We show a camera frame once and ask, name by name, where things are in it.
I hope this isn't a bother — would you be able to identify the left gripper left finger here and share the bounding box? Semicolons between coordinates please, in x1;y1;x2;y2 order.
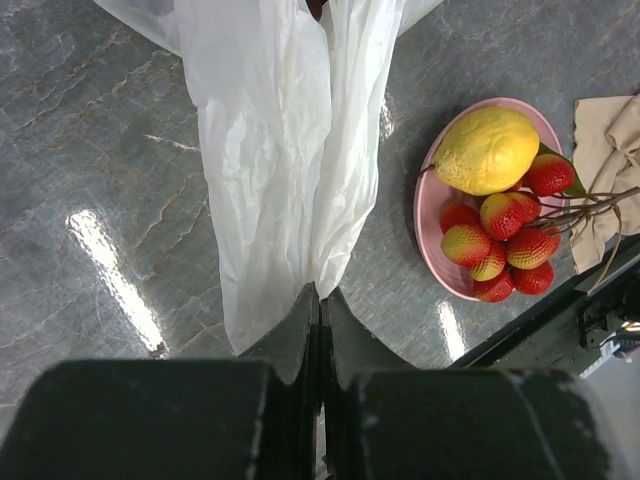
1;284;319;479

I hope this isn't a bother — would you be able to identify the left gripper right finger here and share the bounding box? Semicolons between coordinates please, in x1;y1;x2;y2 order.
320;292;630;479

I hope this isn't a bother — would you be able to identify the fake yellow lemon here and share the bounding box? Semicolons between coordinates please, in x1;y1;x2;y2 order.
423;106;540;196

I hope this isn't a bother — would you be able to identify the white plastic bag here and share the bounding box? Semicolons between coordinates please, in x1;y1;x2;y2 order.
103;1;434;353

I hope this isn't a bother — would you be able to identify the fake dark red fruit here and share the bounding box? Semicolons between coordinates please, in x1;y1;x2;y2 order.
306;0;327;21

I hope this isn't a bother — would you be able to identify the pink plate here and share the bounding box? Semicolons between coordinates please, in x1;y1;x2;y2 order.
413;97;562;302

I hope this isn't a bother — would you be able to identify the beige cloth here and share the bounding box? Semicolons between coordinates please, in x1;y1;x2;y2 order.
571;96;639;273

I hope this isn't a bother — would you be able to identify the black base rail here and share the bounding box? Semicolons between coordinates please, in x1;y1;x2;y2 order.
451;236;639;378

